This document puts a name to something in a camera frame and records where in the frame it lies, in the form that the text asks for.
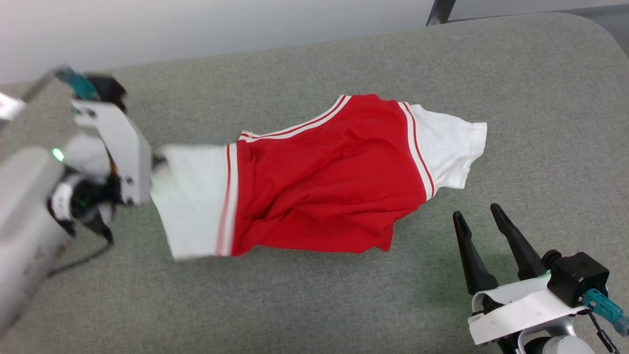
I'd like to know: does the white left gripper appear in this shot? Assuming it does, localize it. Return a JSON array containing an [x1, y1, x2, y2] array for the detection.
[[71, 98, 168, 207]]

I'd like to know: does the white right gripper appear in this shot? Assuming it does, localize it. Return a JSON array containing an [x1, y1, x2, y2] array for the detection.
[[453, 203, 589, 345]]

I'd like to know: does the red and white sports jersey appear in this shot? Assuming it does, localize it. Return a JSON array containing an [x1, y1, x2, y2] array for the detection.
[[150, 93, 488, 261]]

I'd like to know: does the teal left camera connector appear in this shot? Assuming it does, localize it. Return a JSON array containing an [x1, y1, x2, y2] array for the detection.
[[53, 65, 100, 102]]

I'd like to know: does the teal camera connector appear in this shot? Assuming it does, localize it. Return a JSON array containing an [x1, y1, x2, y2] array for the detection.
[[53, 65, 100, 102], [582, 289, 629, 338]]

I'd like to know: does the teal right camera connector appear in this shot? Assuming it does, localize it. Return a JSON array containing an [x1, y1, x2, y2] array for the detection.
[[582, 289, 629, 338]]

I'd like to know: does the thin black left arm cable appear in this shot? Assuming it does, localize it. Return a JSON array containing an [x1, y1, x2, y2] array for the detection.
[[47, 224, 116, 277]]

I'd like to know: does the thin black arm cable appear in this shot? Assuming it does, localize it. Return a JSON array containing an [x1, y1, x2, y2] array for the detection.
[[587, 312, 621, 354], [47, 224, 116, 277]]

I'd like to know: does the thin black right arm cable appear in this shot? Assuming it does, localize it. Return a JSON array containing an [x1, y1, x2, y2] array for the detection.
[[587, 312, 621, 354]]

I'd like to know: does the dark vertical frame strip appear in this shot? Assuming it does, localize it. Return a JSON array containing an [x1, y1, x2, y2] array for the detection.
[[426, 0, 457, 27]]

